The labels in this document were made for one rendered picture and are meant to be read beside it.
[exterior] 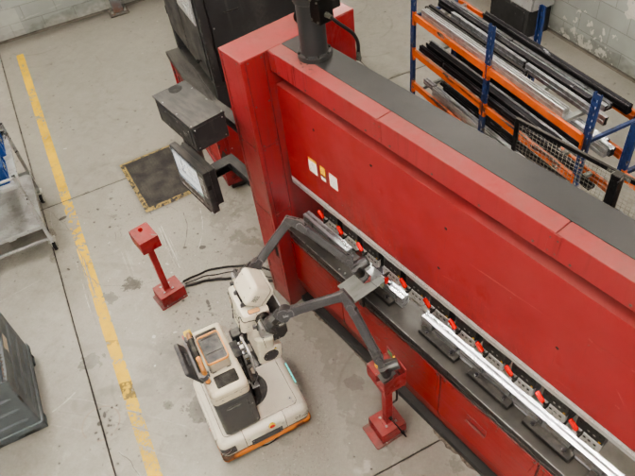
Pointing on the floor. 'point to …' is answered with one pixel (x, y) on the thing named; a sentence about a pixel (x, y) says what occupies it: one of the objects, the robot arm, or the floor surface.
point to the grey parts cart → (20, 202)
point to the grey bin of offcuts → (17, 388)
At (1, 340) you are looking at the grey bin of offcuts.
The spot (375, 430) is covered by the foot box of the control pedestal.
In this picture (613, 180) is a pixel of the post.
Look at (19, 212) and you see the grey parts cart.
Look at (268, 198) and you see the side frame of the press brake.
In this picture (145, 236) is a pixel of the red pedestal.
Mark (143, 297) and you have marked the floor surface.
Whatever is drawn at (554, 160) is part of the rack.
